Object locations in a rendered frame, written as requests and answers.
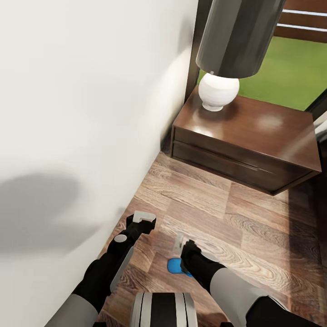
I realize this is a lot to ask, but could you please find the sandal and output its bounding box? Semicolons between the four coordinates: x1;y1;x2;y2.
167;258;193;277

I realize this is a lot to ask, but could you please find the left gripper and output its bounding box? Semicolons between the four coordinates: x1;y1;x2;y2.
126;217;156;237

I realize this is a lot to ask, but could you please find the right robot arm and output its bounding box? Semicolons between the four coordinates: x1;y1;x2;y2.
173;233;321;327

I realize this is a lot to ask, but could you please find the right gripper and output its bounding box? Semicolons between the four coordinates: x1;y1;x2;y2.
180;241;193;274

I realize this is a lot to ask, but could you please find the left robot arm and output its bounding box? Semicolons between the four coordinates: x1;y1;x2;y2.
45;211;156;327

